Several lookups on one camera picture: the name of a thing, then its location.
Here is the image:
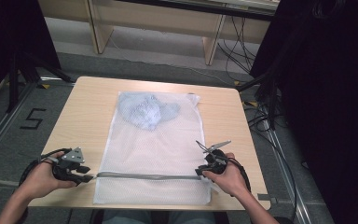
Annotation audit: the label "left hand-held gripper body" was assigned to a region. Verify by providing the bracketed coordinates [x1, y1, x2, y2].
[51, 147, 87, 183]

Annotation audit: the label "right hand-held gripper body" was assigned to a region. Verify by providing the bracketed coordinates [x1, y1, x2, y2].
[195, 139, 232, 175]

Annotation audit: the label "white mesh laundry bag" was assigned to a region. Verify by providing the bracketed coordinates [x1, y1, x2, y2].
[92, 91, 222, 206]

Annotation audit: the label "person's right hand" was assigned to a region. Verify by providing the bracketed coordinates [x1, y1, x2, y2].
[202, 152, 250, 199]

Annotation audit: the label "person's left hand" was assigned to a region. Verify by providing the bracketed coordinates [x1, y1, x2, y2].
[21, 151, 77, 200]

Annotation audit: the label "person's legs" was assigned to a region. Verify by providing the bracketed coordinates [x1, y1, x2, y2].
[102, 209, 217, 224]

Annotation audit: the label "light blue garment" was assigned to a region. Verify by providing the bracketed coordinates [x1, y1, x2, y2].
[117, 91, 181, 131]

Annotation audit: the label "black metal stand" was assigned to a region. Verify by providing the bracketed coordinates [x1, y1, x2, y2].
[236, 60, 282, 132]
[6, 50, 76, 114]

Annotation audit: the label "black curtain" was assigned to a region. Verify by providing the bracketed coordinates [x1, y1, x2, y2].
[249, 0, 358, 224]
[0, 0, 62, 105]

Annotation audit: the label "light wooden desk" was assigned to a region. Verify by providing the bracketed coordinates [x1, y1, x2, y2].
[37, 0, 281, 66]

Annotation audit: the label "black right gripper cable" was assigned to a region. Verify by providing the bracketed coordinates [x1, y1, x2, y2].
[227, 157, 252, 194]

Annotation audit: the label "grey floor bracket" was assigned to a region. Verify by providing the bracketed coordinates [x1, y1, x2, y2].
[257, 193, 278, 205]

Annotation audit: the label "black floor cables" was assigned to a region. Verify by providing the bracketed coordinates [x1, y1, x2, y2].
[242, 101, 299, 220]

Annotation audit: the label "aluminium floor rail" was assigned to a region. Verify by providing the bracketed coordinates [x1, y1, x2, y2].
[260, 124, 313, 224]
[0, 77, 76, 169]

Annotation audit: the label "thin white floor cable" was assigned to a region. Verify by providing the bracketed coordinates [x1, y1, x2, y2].
[107, 36, 229, 87]

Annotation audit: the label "black hanging cables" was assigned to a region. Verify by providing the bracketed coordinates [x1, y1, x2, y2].
[217, 15, 259, 82]

